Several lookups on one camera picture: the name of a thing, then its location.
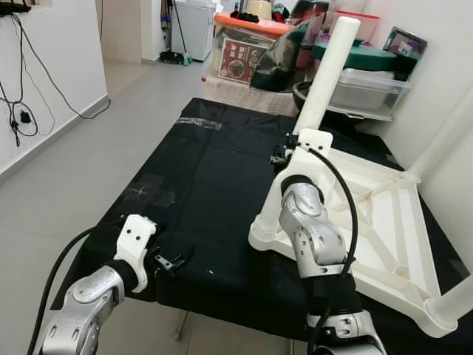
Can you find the green floor mop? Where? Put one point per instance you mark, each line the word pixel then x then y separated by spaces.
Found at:
pixel 174 56

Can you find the clear box with red lid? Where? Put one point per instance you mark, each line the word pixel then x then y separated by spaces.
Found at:
pixel 355 24

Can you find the storage box with red print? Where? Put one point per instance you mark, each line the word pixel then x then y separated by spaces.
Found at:
pixel 240 63

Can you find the black table cloth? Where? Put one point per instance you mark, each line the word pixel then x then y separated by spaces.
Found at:
pixel 214 185

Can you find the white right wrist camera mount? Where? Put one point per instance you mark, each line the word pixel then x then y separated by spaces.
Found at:
pixel 310 144

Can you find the white plastic table top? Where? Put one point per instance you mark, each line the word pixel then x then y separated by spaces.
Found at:
pixel 384 214

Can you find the black round wok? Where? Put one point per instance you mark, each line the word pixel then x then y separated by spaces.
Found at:
pixel 301 95

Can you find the black bag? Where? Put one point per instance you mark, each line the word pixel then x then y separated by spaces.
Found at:
pixel 284 55

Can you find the black power adapter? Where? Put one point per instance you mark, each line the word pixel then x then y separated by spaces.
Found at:
pixel 25 117

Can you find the black power strip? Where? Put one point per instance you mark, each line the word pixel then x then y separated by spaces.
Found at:
pixel 15 7

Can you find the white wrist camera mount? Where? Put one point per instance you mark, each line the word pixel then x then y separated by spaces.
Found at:
pixel 310 144
pixel 137 237

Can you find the clear plastic container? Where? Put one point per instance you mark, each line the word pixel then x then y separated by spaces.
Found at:
pixel 373 90

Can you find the small black gadget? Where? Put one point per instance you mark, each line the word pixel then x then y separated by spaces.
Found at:
pixel 244 15

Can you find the beige wooden door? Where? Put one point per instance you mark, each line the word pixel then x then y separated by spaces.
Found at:
pixel 122 29

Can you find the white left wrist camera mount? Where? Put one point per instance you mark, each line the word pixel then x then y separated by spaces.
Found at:
pixel 137 237

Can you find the grey metal table leg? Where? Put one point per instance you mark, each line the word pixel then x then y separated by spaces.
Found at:
pixel 181 325

